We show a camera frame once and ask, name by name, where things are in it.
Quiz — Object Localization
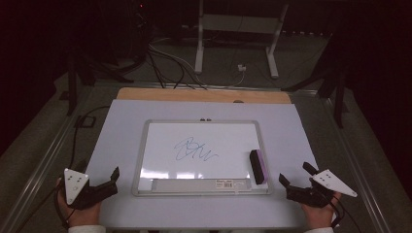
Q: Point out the black floor cables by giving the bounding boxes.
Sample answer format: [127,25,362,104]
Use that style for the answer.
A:
[147,48,208,91]

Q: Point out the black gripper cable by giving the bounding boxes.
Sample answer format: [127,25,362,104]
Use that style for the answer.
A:
[54,105,112,229]
[328,193,362,233]

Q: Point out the white floor cable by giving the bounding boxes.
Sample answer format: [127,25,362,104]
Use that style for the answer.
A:
[149,37,247,89]

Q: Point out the person's left hand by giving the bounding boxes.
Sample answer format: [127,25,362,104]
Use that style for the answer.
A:
[56,177,102,228]

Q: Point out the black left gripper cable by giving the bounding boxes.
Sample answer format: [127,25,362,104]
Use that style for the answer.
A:
[54,105,112,229]

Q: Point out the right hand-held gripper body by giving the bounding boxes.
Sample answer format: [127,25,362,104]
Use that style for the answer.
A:
[286,168,359,209]

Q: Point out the black tripod stand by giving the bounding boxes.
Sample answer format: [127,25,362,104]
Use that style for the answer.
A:
[281,35,349,129]
[66,52,135,117]

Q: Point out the person's right hand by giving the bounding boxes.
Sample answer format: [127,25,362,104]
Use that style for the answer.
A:
[301,192,342,231]

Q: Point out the aluminium floor rail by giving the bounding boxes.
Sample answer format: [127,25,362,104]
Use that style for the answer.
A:
[0,84,98,233]
[322,95,392,233]

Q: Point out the silver framed whiteboard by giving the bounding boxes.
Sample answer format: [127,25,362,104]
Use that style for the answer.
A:
[131,117,272,197]

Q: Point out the white metal stand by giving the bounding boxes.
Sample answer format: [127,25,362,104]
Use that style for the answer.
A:
[193,0,290,80]

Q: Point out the large white table sheet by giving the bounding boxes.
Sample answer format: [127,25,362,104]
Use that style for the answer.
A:
[85,98,339,231]

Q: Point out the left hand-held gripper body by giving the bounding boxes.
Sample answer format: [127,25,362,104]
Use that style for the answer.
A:
[63,168,105,211]

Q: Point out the black and purple whiteboard eraser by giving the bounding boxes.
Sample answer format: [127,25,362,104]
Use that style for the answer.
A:
[249,149,270,185]

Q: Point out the dark equipment rack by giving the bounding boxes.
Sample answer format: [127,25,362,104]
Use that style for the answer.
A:
[127,0,154,66]

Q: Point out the dark power strip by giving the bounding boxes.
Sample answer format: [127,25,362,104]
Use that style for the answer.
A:
[281,29,333,37]

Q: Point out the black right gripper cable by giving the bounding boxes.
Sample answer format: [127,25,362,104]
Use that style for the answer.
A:
[328,193,362,233]

